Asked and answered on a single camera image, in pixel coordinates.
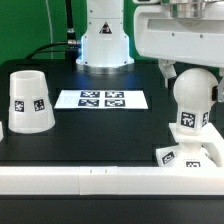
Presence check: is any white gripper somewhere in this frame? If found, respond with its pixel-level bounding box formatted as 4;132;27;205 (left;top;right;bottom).
134;3;224;88

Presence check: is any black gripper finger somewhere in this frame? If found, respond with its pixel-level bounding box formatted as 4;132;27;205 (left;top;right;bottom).
212;68;224;103

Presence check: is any white lamp bulb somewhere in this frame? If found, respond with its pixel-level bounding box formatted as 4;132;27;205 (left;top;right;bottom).
173;68;218;135

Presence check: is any white lamp base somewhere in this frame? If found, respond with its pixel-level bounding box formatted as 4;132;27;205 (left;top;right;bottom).
156;123;224;168

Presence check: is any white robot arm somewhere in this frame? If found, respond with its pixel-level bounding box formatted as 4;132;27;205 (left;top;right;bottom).
77;0;224;102

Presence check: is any white lamp shade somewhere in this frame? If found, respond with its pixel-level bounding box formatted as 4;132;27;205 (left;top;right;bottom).
8;70;55;134

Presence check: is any white marker sheet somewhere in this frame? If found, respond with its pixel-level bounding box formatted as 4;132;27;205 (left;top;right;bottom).
54;90;148;109

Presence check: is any white right rail bar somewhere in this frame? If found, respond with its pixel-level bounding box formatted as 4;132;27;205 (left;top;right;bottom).
203;138;224;167

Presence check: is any white rail bar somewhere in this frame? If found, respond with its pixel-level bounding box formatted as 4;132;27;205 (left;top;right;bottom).
0;166;224;195
203;138;224;167

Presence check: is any black cable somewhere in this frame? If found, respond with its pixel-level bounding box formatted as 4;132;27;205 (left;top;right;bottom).
24;40;82;60

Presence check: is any white front rail bar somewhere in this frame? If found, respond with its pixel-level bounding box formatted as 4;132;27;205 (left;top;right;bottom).
0;166;224;195

